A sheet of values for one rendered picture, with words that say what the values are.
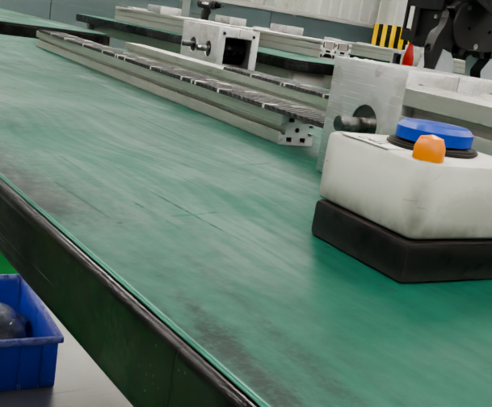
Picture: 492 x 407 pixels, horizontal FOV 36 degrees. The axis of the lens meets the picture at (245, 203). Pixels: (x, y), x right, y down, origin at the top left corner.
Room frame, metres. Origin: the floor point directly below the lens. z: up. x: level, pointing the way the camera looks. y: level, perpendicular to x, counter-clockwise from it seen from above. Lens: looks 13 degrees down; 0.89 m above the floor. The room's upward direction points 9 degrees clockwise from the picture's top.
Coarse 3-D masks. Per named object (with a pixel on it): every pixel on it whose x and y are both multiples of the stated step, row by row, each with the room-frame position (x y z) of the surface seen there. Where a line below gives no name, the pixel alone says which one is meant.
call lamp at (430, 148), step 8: (424, 136) 0.36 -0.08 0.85; (432, 136) 0.35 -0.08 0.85; (416, 144) 0.36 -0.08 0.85; (424, 144) 0.35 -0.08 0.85; (432, 144) 0.35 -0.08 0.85; (440, 144) 0.35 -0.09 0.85; (416, 152) 0.35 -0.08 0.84; (424, 152) 0.35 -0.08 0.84; (432, 152) 0.35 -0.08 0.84; (440, 152) 0.35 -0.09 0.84; (424, 160) 0.35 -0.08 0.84; (432, 160) 0.35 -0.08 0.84; (440, 160) 0.35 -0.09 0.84
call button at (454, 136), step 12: (408, 120) 0.39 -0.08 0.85; (420, 120) 0.40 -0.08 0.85; (396, 132) 0.40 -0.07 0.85; (408, 132) 0.39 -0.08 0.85; (420, 132) 0.38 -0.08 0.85; (432, 132) 0.38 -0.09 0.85; (444, 132) 0.38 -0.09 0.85; (456, 132) 0.38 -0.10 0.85; (468, 132) 0.39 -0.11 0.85; (456, 144) 0.38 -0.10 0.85; (468, 144) 0.39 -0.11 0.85
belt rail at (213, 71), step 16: (128, 48) 1.63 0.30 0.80; (144, 48) 1.55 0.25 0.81; (176, 64) 1.43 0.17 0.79; (192, 64) 1.35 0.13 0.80; (208, 64) 1.33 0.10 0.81; (224, 80) 1.26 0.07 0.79; (240, 80) 1.20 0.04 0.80; (256, 80) 1.16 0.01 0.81; (272, 96) 1.11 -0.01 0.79; (288, 96) 1.07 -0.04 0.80; (304, 96) 1.04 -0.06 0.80
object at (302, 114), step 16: (48, 32) 1.45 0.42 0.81; (64, 32) 1.54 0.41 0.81; (96, 48) 1.21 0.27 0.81; (112, 48) 1.26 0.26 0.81; (144, 64) 1.03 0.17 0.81; (160, 64) 1.08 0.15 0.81; (192, 80) 0.90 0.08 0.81; (208, 80) 0.93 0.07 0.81; (240, 96) 0.79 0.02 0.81; (256, 96) 0.82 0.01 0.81; (288, 112) 0.71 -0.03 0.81; (304, 112) 0.73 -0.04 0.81; (320, 112) 0.75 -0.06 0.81
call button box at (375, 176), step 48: (336, 144) 0.40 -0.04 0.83; (384, 144) 0.38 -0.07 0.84; (336, 192) 0.40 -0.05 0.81; (384, 192) 0.36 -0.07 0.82; (432, 192) 0.35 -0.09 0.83; (480, 192) 0.36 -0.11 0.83; (336, 240) 0.39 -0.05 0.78; (384, 240) 0.36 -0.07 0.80; (432, 240) 0.36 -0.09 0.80; (480, 240) 0.37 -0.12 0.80
